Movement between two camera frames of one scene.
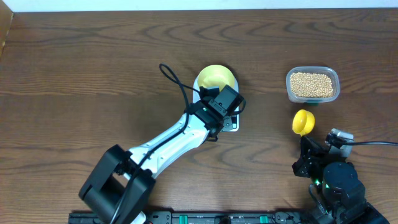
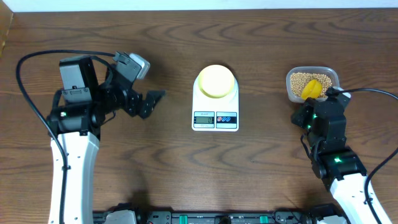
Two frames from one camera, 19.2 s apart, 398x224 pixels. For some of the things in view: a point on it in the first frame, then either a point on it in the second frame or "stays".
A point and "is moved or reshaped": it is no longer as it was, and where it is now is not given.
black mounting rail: x=208 y=217 stays
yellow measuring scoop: x=303 y=122 is moved or reshaped
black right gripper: x=308 y=156 -> x=298 y=117
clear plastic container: x=313 y=84 stays
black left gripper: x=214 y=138 -> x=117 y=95
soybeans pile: x=307 y=84 stays
